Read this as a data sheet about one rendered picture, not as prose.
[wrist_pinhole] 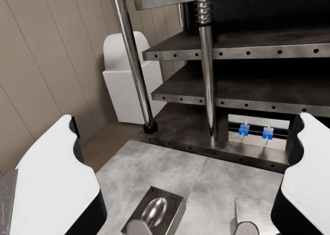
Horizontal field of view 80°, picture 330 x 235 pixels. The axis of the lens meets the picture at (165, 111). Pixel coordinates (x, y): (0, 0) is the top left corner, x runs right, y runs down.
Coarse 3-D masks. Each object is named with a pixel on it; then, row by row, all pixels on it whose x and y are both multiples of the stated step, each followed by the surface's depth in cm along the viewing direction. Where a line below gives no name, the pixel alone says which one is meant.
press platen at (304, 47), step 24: (216, 24) 150; (240, 24) 132; (264, 24) 118; (288, 24) 107; (312, 24) 98; (168, 48) 105; (192, 48) 96; (216, 48) 89; (240, 48) 84; (264, 48) 80; (288, 48) 76; (312, 48) 72
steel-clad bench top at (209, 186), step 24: (144, 144) 118; (120, 168) 103; (144, 168) 100; (168, 168) 98; (192, 168) 95; (216, 168) 93; (240, 168) 90; (120, 192) 90; (144, 192) 88; (192, 192) 84; (216, 192) 82; (240, 192) 80; (264, 192) 78; (120, 216) 80; (192, 216) 74; (216, 216) 73
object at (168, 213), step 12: (156, 192) 78; (168, 192) 77; (144, 204) 74; (156, 204) 75; (168, 204) 73; (180, 204) 72; (132, 216) 71; (144, 216) 71; (156, 216) 72; (168, 216) 69; (180, 216) 73; (156, 228) 66; (168, 228) 65
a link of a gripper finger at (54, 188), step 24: (72, 120) 11; (48, 144) 9; (72, 144) 9; (24, 168) 8; (48, 168) 8; (72, 168) 8; (24, 192) 7; (48, 192) 7; (72, 192) 7; (96, 192) 7; (24, 216) 6; (48, 216) 6; (72, 216) 6; (96, 216) 7
